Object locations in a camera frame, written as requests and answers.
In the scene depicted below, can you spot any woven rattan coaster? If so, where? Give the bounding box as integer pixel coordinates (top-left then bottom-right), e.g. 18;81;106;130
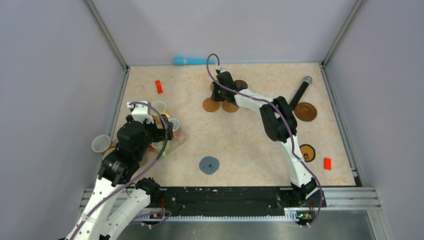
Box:
210;82;215;93

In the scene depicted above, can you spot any dark wooden coaster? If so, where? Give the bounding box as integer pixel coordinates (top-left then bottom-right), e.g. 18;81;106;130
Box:
234;79;248;91

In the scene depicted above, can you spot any light wooden coaster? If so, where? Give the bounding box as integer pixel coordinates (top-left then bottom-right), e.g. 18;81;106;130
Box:
202;97;221;113
221;100;239;113

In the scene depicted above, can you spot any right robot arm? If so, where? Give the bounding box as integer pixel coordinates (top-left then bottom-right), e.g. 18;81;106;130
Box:
211;68;324;208

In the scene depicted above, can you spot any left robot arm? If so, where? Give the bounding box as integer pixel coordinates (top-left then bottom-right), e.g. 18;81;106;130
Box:
66;114;174;240

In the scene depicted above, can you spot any grey silicone coaster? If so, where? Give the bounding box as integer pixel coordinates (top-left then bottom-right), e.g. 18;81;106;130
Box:
199;156;220;175

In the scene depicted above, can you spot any brown grooved coaster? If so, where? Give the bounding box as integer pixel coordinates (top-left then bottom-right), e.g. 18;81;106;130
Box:
294;102;318;122

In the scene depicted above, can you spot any brown paw print coaster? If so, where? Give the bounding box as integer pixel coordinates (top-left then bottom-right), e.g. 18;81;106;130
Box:
299;144;316;163

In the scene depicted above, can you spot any light green mug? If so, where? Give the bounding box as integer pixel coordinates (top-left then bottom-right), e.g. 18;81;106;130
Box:
150;140;172;158

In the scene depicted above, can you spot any pink printed mug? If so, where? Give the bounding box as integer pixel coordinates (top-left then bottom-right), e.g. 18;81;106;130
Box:
168;118;181;140

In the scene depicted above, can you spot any red block near cups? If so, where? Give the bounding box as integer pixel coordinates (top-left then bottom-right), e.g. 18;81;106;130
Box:
155;80;163;94

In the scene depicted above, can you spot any pale green mug off table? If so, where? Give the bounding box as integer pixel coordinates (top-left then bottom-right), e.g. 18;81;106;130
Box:
102;148;115;160

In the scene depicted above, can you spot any turquoise microphone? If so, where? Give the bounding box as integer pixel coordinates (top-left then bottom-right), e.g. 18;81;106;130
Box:
173;57;215;66

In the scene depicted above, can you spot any black microphone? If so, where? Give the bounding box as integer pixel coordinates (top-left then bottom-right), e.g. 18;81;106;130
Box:
289;76;313;111

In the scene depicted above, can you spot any red block at right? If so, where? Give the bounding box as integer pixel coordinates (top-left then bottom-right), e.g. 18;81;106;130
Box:
324;157;332;171

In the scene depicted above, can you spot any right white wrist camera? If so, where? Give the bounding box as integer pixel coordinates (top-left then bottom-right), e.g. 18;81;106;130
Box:
215;66;228;74

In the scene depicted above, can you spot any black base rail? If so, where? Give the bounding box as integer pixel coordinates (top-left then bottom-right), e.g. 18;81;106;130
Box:
149;186;327;225

